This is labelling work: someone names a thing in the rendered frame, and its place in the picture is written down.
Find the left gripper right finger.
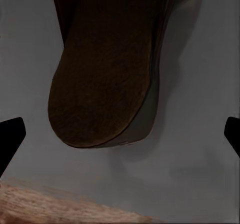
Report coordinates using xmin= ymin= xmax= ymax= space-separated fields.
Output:
xmin=224 ymin=116 xmax=240 ymax=157

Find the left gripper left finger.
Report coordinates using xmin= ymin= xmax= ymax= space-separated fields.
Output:
xmin=0 ymin=117 xmax=26 ymax=177

